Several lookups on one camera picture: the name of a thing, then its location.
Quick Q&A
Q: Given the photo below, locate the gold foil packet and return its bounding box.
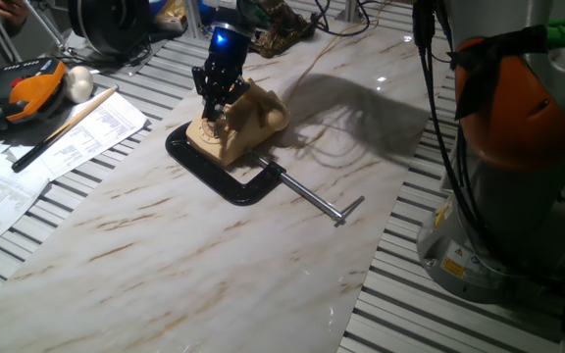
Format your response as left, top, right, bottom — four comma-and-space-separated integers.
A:
154, 0, 188, 33

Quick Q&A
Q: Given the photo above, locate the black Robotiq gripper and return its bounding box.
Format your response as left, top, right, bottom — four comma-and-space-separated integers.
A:
191, 22, 253, 122

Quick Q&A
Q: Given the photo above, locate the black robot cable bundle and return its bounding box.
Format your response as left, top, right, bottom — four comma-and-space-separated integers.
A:
311, 0, 524, 266

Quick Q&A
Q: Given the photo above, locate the aluminium frame post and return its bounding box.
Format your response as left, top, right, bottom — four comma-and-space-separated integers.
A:
22, 0, 76, 55
334, 0, 367, 24
182, 0, 204, 39

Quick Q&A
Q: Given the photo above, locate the person's bare hand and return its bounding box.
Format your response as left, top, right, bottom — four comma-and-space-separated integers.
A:
0, 0, 31, 26

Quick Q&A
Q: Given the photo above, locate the beige rotary phone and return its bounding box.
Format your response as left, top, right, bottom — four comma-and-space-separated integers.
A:
184, 76, 291, 169

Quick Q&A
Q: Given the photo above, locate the beige phone cord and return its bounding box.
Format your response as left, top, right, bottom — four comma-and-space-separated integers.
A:
282, 0, 394, 109

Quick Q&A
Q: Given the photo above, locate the black C-clamp with steel screw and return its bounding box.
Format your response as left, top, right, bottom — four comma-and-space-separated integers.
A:
164, 121, 366, 228

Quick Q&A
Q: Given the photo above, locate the long wooden stick black tip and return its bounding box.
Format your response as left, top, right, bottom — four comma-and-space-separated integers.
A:
11, 84, 121, 174

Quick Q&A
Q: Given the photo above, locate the orange black teach pendant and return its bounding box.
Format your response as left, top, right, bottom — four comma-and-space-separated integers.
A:
0, 57, 67, 131

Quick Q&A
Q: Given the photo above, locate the white round knob object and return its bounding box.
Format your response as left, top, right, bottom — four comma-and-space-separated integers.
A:
62, 65, 95, 104

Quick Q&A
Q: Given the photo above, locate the marble pattern sheet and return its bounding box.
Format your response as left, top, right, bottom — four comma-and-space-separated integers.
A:
0, 18, 443, 353

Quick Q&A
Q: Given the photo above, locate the black filament spool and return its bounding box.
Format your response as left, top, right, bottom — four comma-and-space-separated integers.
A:
68, 0, 154, 56

